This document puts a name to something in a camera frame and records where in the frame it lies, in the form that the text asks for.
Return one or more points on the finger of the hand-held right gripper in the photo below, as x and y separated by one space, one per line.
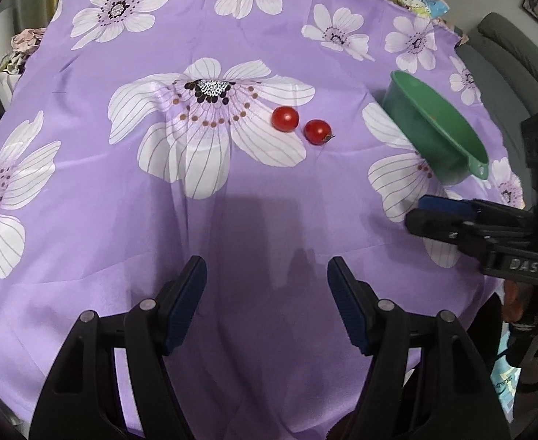
434 224
443 205

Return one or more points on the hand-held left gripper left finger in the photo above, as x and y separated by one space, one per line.
184 305

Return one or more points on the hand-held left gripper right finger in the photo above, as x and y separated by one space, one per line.
349 307

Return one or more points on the green plastic bowl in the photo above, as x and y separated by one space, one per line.
424 114

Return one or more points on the red tomato with stem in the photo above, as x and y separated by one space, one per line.
317 131

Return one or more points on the person's right hand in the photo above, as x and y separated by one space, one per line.
512 300

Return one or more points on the grey sofa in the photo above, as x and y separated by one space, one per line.
516 68

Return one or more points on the light blue printed bag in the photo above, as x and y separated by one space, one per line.
502 385

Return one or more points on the cartoon print pillow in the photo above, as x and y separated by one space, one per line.
415 2

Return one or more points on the purple floral cloth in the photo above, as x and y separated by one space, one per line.
296 32

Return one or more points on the yellow patterned cloth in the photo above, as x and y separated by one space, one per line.
8 64

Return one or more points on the crumpled rose-like pinkish cloth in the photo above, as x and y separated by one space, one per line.
26 40

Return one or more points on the grey curtain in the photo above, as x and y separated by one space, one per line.
17 0

